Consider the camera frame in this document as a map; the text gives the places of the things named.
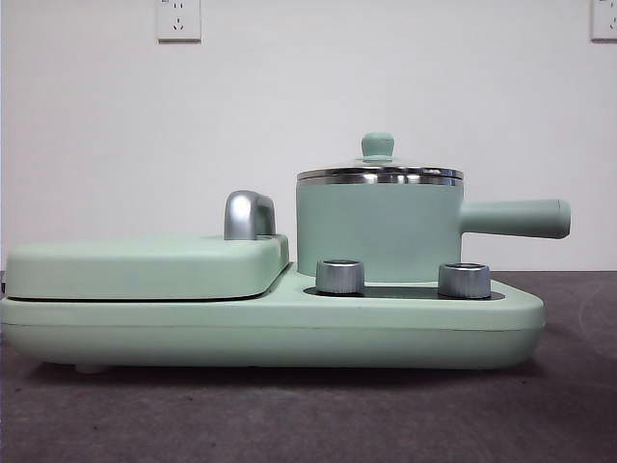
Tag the glass lid green knob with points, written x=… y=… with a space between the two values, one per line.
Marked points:
x=377 y=144

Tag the silver control knob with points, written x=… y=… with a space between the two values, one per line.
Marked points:
x=340 y=278
x=463 y=281

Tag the mint green grill cover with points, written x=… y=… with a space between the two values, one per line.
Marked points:
x=144 y=265

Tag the mint green breakfast machine base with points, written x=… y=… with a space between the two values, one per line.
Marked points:
x=144 y=333

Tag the white wall socket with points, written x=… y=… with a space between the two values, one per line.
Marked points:
x=179 y=30
x=605 y=24

